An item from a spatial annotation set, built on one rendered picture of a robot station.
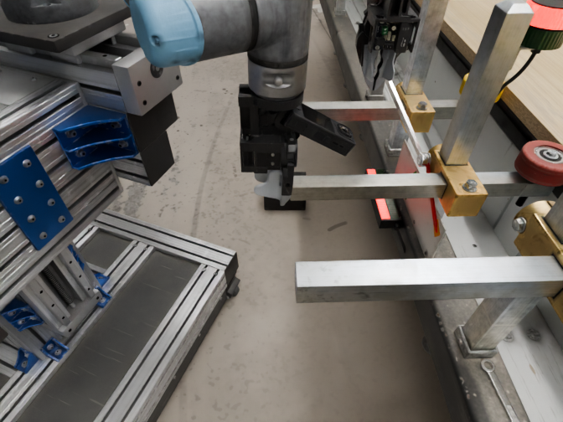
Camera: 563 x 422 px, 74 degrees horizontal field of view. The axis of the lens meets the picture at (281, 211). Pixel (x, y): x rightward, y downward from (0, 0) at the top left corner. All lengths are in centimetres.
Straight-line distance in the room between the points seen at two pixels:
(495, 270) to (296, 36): 32
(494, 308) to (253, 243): 120
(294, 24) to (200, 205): 146
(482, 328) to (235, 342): 95
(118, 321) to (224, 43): 102
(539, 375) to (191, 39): 73
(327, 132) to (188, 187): 147
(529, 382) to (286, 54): 65
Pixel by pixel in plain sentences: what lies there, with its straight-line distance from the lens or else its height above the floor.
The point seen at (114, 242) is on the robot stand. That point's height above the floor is 21.
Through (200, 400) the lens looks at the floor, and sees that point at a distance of 134.
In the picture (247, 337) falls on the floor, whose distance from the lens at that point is 140.
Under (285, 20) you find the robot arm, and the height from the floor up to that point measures 112.
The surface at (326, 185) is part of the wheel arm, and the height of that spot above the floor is 86.
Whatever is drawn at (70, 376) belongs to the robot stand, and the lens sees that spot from 126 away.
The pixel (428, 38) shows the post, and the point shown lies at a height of 98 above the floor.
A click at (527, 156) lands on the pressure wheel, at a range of 70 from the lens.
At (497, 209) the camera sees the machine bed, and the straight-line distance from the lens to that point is 97.
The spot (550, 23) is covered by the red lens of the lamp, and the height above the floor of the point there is 110.
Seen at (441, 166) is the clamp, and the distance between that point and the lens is 68.
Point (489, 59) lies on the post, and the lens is 60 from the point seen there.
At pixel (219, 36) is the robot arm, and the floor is 112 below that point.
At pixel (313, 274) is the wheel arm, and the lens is 36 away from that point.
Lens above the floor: 126
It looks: 46 degrees down
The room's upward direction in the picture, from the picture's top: straight up
